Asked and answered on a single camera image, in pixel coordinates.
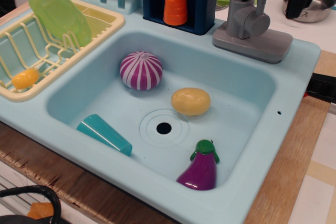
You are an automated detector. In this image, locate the grey toy faucet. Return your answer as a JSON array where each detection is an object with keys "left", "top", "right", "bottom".
[{"left": 212, "top": 0, "right": 293, "bottom": 64}]

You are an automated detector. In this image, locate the stainless steel pot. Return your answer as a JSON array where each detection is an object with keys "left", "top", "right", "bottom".
[{"left": 293, "top": 0, "right": 335, "bottom": 23}]

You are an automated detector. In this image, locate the orange toy carrot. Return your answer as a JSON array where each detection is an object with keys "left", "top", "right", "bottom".
[{"left": 163, "top": 0, "right": 188, "bottom": 26}]

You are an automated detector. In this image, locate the black clamp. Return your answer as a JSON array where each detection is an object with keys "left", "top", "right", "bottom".
[{"left": 305, "top": 73, "right": 335, "bottom": 103}]

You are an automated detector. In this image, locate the yellow toy potato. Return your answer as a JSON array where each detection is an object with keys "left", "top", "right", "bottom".
[{"left": 171, "top": 88, "right": 211, "bottom": 116}]

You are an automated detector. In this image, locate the purple striped toy onion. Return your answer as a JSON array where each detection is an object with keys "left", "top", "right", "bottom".
[{"left": 119, "top": 51, "right": 163, "bottom": 91}]

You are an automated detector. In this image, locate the light blue toy sink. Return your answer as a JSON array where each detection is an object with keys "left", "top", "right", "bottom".
[{"left": 1, "top": 9, "right": 320, "bottom": 223}]

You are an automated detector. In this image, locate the green plastic plate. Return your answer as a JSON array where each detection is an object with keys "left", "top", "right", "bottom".
[{"left": 28, "top": 0, "right": 92, "bottom": 47}]

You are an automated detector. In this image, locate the purple toy eggplant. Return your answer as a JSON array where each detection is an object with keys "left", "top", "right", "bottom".
[{"left": 176, "top": 140, "right": 220, "bottom": 190}]

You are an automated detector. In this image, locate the teal plastic cup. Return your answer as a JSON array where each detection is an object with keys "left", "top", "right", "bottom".
[{"left": 76, "top": 114, "right": 132, "bottom": 156}]

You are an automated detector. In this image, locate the wooden base board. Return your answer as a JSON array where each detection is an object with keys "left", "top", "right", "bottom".
[{"left": 0, "top": 0, "right": 336, "bottom": 224}]

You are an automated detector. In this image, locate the yellow dish rack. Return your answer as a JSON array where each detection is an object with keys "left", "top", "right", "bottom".
[{"left": 1, "top": 0, "right": 125, "bottom": 102}]

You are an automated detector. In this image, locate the yellow toy lemon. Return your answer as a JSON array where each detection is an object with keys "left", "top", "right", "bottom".
[{"left": 12, "top": 68, "right": 39, "bottom": 90}]

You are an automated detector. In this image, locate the orange tape piece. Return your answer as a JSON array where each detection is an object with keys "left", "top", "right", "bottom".
[{"left": 26, "top": 202, "right": 54, "bottom": 220}]

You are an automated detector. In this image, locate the black cable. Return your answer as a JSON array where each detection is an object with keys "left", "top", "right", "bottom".
[{"left": 0, "top": 185, "right": 62, "bottom": 224}]

